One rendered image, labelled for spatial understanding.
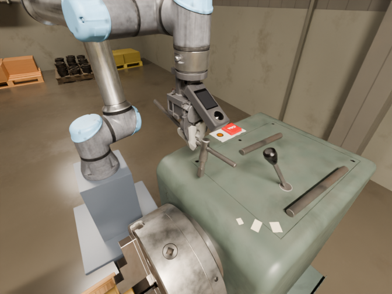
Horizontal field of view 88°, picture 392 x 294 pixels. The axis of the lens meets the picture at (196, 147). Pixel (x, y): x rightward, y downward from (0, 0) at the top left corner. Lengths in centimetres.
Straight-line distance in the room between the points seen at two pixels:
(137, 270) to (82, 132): 48
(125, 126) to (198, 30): 54
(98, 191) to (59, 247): 136
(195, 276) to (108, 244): 69
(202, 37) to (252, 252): 45
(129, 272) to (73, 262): 151
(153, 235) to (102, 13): 46
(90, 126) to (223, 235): 57
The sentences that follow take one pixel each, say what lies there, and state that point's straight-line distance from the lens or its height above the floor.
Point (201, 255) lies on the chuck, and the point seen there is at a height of 122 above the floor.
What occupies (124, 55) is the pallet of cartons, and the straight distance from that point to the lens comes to 685.
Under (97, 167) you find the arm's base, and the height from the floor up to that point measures 116.
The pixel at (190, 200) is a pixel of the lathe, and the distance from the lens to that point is 59.
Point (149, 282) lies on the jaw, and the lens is 69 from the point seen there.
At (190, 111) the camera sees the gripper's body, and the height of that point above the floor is 148.
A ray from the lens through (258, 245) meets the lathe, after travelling 51.
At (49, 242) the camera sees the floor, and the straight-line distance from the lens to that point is 230.
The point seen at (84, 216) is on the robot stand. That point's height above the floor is 75.
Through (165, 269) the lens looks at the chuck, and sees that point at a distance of 51.
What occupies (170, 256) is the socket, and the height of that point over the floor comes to 123.
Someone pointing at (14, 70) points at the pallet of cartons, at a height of 26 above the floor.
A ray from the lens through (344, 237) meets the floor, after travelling 235.
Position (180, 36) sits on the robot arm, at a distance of 43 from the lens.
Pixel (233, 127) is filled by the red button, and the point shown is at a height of 127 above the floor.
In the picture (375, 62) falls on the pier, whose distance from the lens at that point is 251.
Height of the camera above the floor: 169
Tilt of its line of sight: 36 degrees down
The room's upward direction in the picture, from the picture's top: straight up
